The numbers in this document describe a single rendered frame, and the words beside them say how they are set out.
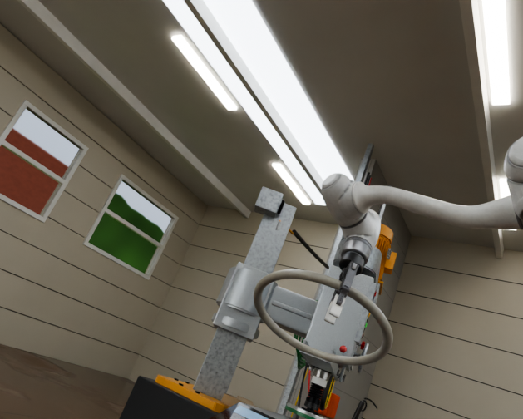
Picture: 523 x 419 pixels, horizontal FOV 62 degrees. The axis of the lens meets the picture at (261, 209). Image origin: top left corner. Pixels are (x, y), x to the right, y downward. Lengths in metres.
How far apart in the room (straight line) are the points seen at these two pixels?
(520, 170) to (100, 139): 7.56
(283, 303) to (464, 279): 5.00
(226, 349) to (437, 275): 5.26
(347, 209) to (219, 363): 1.58
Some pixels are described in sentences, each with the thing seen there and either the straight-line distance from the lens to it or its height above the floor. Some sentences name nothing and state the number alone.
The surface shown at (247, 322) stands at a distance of 2.69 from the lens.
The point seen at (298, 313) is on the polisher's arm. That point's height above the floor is 1.40.
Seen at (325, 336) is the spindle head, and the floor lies 1.25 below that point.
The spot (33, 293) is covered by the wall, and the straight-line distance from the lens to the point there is 7.96.
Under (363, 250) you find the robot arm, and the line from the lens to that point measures 1.41.
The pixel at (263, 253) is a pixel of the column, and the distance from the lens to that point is 2.80.
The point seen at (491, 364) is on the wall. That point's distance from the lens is 7.09.
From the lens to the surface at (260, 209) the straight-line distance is 2.82.
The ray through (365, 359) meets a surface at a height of 1.16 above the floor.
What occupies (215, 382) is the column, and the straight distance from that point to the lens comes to 2.71.
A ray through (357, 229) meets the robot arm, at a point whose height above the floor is 1.50.
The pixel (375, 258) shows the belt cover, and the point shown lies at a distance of 2.20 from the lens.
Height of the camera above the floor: 0.98
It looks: 20 degrees up
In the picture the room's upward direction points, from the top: 22 degrees clockwise
